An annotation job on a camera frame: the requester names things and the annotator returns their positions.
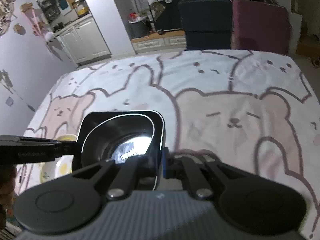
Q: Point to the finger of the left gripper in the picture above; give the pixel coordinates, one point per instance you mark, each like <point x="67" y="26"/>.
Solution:
<point x="17" y="140"/>
<point x="62" y="148"/>

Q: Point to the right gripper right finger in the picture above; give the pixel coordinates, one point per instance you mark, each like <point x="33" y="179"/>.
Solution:
<point x="188" y="172"/>

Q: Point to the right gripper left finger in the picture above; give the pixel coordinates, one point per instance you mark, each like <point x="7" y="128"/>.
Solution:
<point x="136" y="171"/>

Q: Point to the floral yellow-rimmed bowl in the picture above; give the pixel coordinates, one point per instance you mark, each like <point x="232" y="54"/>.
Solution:
<point x="54" y="169"/>

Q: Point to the steel rectangular tray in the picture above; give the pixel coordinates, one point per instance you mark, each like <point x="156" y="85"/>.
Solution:
<point x="95" y="118"/>

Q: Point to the small round steel bowl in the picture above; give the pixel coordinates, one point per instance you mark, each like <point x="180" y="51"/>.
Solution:
<point x="118" y="138"/>

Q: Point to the person left hand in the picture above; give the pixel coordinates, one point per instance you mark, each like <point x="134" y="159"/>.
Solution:
<point x="8" y="180"/>

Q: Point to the bear print tablecloth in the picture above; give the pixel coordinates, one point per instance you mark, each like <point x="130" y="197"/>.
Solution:
<point x="254" y="110"/>

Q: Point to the white kitchen cabinets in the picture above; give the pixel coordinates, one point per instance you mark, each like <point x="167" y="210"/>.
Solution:
<point x="83" y="41"/>

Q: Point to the pink ribbon plush hanging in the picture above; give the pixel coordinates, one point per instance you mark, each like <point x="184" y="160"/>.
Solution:
<point x="39" y="27"/>

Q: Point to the grey trash bin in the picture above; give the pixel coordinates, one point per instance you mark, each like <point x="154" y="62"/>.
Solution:
<point x="139" y="28"/>

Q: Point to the dark blue floor chair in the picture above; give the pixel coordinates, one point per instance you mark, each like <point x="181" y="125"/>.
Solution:
<point x="207" y="24"/>

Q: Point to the maroon floor chair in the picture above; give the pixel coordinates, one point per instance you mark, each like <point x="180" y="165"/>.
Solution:
<point x="261" y="27"/>

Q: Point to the slippers on floor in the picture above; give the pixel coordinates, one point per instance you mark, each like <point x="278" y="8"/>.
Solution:
<point x="315" y="62"/>

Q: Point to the wall photo collage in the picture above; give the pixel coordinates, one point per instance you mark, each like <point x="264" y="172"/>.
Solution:
<point x="7" y="15"/>

